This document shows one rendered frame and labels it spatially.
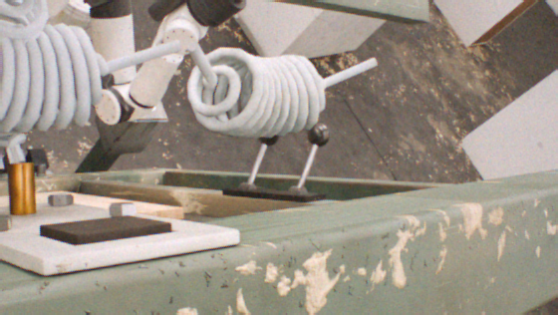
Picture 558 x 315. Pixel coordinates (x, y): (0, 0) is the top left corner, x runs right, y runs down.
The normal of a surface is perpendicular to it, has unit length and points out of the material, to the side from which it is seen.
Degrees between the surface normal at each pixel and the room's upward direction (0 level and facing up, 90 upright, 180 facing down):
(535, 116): 90
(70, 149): 0
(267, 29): 90
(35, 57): 27
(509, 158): 90
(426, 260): 32
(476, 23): 90
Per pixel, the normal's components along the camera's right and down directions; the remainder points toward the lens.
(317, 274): 0.69, 0.03
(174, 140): 0.57, -0.51
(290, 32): -0.64, 0.22
